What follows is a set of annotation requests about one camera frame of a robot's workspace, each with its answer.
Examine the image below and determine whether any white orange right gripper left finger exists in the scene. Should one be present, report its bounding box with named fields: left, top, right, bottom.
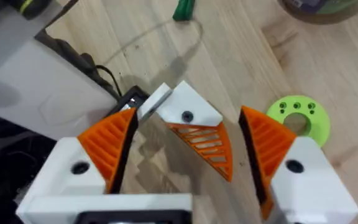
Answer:
left=34, top=107, right=139, bottom=196

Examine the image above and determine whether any white orange right gripper right finger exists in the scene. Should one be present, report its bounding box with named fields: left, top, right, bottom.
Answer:
left=238, top=105, right=358, bottom=224

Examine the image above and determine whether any finger of the white orange left gripper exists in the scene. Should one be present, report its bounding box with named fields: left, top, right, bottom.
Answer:
left=157, top=80, right=234, bottom=183

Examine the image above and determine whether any green toy vegetable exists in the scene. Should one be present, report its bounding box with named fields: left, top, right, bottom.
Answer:
left=172, top=0, right=196, bottom=22

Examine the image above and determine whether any green disc with holes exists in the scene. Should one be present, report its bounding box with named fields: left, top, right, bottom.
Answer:
left=265, top=95, right=331, bottom=147

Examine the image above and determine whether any brown tub with toys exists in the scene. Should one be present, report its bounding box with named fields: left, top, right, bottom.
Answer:
left=278, top=0, right=358, bottom=25

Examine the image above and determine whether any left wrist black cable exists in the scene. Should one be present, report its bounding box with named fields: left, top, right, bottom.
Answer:
left=35, top=30, right=124, bottom=99

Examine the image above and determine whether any black knob yellow-green ring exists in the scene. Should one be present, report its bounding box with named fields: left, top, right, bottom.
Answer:
left=7, top=0, right=53, bottom=20

